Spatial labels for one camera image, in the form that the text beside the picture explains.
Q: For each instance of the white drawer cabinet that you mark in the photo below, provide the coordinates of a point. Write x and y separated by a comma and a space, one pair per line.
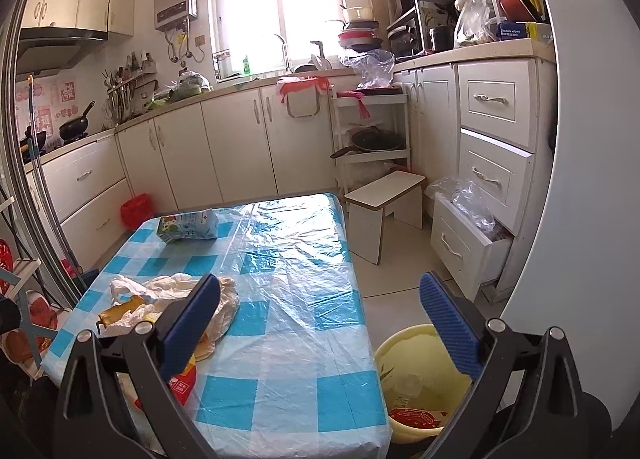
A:
489, 121

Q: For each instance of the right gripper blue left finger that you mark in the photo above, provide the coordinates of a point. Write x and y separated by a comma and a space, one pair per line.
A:
183, 323

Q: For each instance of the small white step stool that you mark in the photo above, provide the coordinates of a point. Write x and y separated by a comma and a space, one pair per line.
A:
398, 194

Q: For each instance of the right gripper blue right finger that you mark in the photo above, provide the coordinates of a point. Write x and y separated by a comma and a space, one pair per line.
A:
456, 332

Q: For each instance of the grey refrigerator door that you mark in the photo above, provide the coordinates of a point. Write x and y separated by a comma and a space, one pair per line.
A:
582, 274

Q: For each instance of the mop handle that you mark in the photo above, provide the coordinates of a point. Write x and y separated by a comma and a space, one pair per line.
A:
47, 204

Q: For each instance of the range hood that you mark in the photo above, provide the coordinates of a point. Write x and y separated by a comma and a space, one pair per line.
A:
45, 51

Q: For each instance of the red bag on cabinet door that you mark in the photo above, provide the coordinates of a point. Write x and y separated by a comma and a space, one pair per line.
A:
291, 84

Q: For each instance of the blue checkered tablecloth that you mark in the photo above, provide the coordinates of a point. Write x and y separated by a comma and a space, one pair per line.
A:
294, 376

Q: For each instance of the open white drawer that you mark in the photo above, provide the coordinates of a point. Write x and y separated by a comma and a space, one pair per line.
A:
473, 259

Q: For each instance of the white tissue paper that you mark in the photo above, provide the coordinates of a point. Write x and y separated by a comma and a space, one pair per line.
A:
161, 291

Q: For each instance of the white plastic bag on counter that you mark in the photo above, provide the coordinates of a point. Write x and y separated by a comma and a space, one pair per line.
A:
476, 23

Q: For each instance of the white lower kitchen cabinets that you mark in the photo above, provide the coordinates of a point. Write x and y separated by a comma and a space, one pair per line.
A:
222, 148

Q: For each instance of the red plastic basket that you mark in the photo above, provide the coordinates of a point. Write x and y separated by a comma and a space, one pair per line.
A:
136, 211

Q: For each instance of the blue box on counter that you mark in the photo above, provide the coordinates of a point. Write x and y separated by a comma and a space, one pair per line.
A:
511, 31

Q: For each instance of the clear plastic bag on counter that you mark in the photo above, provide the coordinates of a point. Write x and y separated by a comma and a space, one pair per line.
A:
375, 67

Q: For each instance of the red saucepan on shelf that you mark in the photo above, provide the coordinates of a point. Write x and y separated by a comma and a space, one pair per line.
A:
520, 11

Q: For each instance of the black wok on stove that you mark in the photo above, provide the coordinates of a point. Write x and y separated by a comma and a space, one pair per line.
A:
77, 127

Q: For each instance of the black frying pan on rack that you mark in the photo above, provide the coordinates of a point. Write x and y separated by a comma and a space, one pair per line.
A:
370, 140

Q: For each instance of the clear plastic bags in drawer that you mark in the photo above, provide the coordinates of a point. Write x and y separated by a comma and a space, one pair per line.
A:
468, 198

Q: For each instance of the white tiered kitchen rack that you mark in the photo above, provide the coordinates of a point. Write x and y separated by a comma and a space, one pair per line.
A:
354, 110

